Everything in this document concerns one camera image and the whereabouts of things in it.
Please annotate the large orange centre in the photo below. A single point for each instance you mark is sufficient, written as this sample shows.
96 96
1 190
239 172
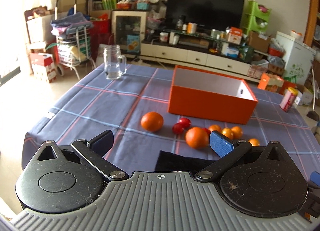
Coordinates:
197 138

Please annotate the glass mason jar mug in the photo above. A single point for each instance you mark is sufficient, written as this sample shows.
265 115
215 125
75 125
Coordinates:
114 62

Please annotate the black cloth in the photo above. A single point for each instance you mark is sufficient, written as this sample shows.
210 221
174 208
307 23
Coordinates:
169 162

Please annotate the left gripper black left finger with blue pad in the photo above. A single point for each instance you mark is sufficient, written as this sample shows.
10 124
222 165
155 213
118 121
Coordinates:
94 150

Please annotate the green plastic shelf rack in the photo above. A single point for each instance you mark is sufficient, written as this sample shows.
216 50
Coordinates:
256 18

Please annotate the large orange left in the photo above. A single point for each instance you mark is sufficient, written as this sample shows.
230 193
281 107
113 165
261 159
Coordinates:
152 121

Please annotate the metal shopping trolley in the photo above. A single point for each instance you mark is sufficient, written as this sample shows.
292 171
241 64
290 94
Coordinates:
73 40

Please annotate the red snack can yellow lid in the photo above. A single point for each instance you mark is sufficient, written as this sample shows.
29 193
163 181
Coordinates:
288 99

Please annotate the white mini fridge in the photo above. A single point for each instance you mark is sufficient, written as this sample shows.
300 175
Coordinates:
298 58

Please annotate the blue plaid tablecloth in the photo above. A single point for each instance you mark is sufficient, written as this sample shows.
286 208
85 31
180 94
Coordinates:
96 104

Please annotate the black flat television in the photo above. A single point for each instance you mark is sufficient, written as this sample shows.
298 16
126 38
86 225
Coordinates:
207 14

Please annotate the red cherry tomato front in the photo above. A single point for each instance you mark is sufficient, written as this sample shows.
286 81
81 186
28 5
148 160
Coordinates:
178 128

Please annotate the small tangerine middle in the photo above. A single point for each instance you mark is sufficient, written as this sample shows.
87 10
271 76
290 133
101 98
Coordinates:
227 132

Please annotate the red white cardboard box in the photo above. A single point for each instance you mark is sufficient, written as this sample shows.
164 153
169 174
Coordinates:
43 67

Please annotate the glass door small cabinet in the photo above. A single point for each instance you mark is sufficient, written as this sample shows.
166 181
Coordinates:
128 28

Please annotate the small tangerine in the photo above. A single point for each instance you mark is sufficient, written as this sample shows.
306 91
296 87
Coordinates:
254 142
237 132
227 132
215 127

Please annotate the red tomato behind orange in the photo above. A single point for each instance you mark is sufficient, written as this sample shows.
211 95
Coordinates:
207 131

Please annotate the orange gift box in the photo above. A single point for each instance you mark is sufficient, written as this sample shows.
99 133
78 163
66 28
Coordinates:
270 82

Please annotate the red cherry tomato rear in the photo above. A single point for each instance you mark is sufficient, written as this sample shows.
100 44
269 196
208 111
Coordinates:
185 122

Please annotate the red cherry tomato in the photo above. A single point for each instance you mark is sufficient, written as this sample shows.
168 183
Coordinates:
178 128
185 122

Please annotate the orange cardboard box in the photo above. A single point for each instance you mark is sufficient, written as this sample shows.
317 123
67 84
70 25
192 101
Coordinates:
209 95

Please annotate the white tv cabinet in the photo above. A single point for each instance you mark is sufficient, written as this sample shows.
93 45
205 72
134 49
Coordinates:
173 55

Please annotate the small tangerine front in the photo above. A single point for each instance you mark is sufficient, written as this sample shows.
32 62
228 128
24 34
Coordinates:
254 142

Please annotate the small tangerine rear left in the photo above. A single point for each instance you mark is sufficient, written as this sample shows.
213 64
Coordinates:
215 127

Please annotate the large orange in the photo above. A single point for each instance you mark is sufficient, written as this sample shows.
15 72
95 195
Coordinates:
197 138
152 121

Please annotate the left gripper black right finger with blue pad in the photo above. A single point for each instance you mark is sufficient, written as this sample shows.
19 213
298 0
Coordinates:
229 151

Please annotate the small tangerine rear right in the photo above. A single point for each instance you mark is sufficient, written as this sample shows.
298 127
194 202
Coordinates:
237 132

